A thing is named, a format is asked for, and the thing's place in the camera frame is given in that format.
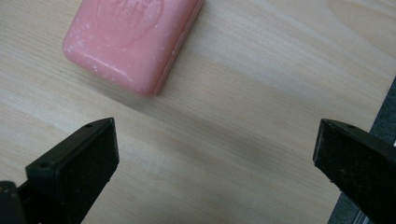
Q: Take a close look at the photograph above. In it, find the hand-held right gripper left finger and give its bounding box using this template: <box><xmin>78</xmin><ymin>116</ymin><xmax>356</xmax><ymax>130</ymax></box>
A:
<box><xmin>18</xmin><ymin>117</ymin><xmax>120</xmax><ymax>224</ymax></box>

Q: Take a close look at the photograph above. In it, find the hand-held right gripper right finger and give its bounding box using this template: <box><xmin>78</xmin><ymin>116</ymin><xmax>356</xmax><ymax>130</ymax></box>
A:
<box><xmin>312</xmin><ymin>118</ymin><xmax>396</xmax><ymax>224</ymax></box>

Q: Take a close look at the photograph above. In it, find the pink soap bar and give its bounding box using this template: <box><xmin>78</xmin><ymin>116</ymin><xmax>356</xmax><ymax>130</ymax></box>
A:
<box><xmin>62</xmin><ymin>0</ymin><xmax>205</xmax><ymax>98</ymax></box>

